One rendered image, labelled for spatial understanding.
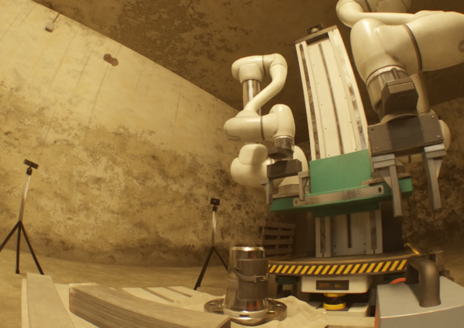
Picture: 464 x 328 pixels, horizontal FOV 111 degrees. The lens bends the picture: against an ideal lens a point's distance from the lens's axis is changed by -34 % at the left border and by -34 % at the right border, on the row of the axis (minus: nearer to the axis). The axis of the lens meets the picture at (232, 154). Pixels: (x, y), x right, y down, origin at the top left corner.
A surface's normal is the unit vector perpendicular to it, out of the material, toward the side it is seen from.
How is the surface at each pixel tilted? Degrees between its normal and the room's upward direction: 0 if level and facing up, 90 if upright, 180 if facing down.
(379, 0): 141
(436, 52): 148
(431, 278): 75
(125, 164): 90
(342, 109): 90
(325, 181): 90
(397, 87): 90
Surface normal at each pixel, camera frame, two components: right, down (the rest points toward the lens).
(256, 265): 0.34, -0.33
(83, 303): -0.29, -0.35
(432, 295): -0.52, -0.49
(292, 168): -0.62, -0.30
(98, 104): 0.74, -0.22
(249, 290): 0.12, -0.35
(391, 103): -0.03, 0.93
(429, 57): -0.37, 0.76
